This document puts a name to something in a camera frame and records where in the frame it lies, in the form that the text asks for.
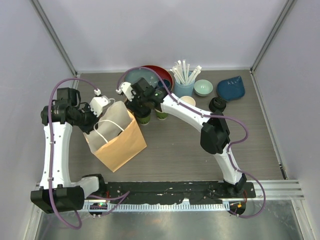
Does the dark blue ceramic mug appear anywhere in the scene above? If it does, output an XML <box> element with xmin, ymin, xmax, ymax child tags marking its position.
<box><xmin>157</xmin><ymin>78</ymin><xmax>172</xmax><ymax>91</ymax></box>

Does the grey-blue ceramic plate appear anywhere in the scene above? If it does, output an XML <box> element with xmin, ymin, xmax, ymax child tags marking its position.
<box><xmin>124</xmin><ymin>67</ymin><xmax>159</xmax><ymax>87</ymax></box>

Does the dark blue leaf plate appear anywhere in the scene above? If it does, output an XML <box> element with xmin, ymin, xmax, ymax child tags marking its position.
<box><xmin>216</xmin><ymin>76</ymin><xmax>246</xmax><ymax>102</ymax></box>

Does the stack of black lids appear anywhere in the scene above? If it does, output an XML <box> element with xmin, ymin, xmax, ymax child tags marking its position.
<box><xmin>208</xmin><ymin>97</ymin><xmax>227</xmax><ymax>113</ymax></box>

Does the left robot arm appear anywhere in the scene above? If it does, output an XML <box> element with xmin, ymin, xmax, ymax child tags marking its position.
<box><xmin>30</xmin><ymin>87</ymin><xmax>110</xmax><ymax>214</ymax></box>

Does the mint green ceramic bowl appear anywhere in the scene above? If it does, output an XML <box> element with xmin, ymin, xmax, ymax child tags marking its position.
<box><xmin>193</xmin><ymin>79</ymin><xmax>214</xmax><ymax>97</ymax></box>

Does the brown paper takeout bag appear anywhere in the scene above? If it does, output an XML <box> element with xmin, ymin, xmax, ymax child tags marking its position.
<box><xmin>83</xmin><ymin>101</ymin><xmax>147</xmax><ymax>173</ymax></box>

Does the green paper cup stack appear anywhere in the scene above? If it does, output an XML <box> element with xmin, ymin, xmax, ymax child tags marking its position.
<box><xmin>155</xmin><ymin>109</ymin><xmax>168</xmax><ymax>120</ymax></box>

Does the red round tray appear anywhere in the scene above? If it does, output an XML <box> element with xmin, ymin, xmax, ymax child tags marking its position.
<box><xmin>143</xmin><ymin>65</ymin><xmax>174</xmax><ymax>91</ymax></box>

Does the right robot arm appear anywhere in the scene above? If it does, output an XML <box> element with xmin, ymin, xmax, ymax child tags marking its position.
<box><xmin>118</xmin><ymin>78</ymin><xmax>247</xmax><ymax>198</ymax></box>

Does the aluminium front rail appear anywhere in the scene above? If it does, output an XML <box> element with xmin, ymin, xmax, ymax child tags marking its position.
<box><xmin>31</xmin><ymin>179</ymin><xmax>306</xmax><ymax>213</ymax></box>

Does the light blue straw holder cup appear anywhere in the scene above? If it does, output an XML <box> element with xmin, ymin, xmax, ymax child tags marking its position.
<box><xmin>173</xmin><ymin>74</ymin><xmax>195</xmax><ymax>98</ymax></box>

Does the single green paper cup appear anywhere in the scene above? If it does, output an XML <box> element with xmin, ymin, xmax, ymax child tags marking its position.
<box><xmin>136</xmin><ymin>115</ymin><xmax>151</xmax><ymax>125</ymax></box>

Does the black lid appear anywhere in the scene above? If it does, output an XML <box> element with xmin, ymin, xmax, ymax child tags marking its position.
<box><xmin>134</xmin><ymin>109</ymin><xmax>151</xmax><ymax>118</ymax></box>

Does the brown paper cup stack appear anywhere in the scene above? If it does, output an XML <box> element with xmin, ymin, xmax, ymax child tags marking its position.
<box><xmin>180</xmin><ymin>96</ymin><xmax>196</xmax><ymax>107</ymax></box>

